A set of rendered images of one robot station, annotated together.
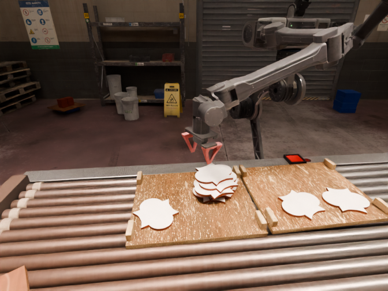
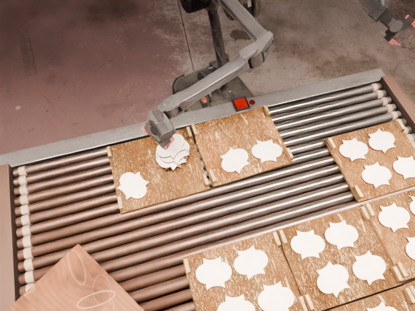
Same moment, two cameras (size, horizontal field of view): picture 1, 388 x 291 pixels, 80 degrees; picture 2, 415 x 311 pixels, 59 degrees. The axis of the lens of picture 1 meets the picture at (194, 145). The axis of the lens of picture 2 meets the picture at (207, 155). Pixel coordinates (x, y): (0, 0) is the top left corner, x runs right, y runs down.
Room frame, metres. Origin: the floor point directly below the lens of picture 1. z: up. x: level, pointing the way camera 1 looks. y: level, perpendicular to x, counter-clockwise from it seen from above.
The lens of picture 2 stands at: (-0.17, -0.02, 2.45)
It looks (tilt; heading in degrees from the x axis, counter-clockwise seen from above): 60 degrees down; 345
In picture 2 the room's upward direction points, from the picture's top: 4 degrees clockwise
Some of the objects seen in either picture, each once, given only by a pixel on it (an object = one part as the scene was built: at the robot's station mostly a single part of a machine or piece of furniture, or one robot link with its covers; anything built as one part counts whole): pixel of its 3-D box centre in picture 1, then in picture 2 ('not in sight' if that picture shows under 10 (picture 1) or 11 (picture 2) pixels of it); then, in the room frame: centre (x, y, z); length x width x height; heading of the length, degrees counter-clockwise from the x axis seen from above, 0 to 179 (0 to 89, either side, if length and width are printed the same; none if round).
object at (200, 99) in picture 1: (202, 107); (156, 119); (0.68, -0.03, 1.26); 0.07 x 0.06 x 0.07; 19
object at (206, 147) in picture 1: (206, 149); (163, 141); (0.66, -0.04, 1.12); 0.07 x 0.07 x 0.09; 34
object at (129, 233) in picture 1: (130, 230); (120, 203); (0.49, 0.18, 0.95); 0.06 x 0.02 x 0.03; 6
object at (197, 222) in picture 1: (192, 201); (157, 168); (0.64, 0.01, 0.93); 0.41 x 0.35 x 0.02; 96
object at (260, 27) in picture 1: (266, 34); not in sight; (1.27, -0.36, 1.45); 0.09 x 0.08 x 0.12; 109
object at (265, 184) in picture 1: (303, 190); (240, 144); (0.70, -0.41, 0.93); 0.41 x 0.35 x 0.02; 98
